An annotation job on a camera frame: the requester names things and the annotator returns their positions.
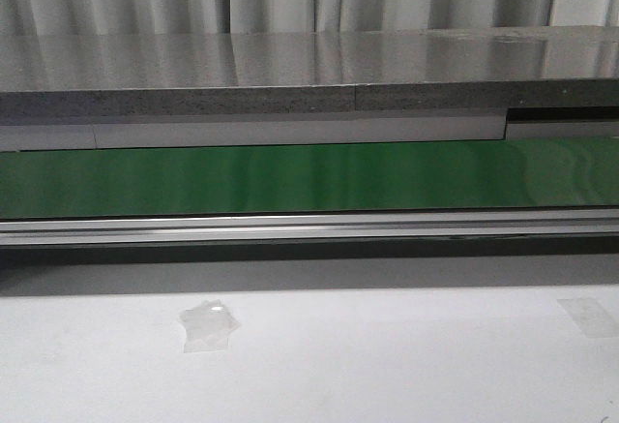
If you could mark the clear tape strip right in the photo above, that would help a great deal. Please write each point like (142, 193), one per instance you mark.
(592, 319)

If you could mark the grey conveyor back guard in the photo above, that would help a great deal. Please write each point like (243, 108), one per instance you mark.
(150, 131)

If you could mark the aluminium conveyor front rail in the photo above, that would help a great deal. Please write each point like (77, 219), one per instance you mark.
(98, 232)

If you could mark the green conveyor belt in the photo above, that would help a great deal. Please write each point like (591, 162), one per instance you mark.
(537, 172)

